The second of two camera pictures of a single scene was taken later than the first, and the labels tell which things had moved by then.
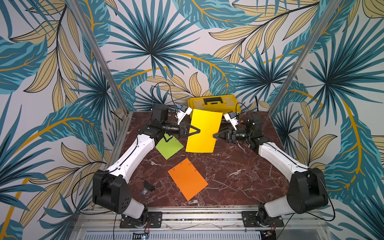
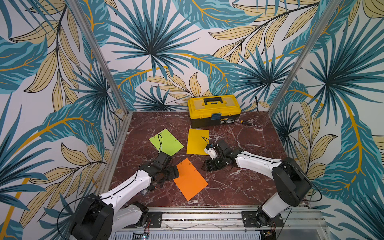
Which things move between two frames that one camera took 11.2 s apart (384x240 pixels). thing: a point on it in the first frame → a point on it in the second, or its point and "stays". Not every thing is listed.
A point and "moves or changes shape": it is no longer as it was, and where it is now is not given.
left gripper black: [182, 130] → [174, 173]
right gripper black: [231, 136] → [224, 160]
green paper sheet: [169, 149] stays
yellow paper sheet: [208, 123] moves or changes shape
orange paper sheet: [188, 179] stays
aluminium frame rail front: [93, 221] stays
